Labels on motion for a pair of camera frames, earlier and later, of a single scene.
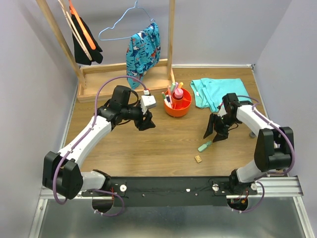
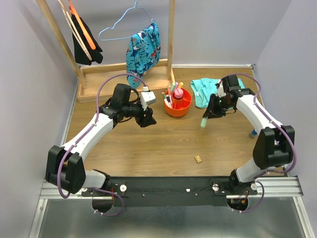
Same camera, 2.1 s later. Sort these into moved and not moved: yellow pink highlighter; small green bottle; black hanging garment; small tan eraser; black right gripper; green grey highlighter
Moved: black right gripper; small green bottle
Not moved: small tan eraser; green grey highlighter; black hanging garment; yellow pink highlighter
